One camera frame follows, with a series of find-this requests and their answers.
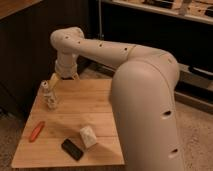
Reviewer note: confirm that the clear plastic bottle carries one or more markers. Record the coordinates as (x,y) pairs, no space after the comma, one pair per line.
(49,95)

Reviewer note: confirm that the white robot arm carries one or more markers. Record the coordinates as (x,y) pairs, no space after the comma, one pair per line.
(148,142)

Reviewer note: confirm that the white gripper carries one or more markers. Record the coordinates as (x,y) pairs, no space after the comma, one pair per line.
(65,67)

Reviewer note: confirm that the cluttered back shelf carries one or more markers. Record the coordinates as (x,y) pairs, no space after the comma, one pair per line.
(193,10)

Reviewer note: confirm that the orange carrot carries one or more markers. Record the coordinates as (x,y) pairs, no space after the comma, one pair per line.
(36,131)

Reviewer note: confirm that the metal pole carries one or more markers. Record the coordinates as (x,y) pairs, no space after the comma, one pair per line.
(101,35)

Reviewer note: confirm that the grey metal beam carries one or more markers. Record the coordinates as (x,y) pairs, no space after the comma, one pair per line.
(196,86)

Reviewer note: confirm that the black smartphone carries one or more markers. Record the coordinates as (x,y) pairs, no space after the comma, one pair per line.
(73,150)

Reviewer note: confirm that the wooden table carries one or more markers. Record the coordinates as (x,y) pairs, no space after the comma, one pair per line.
(80,103)

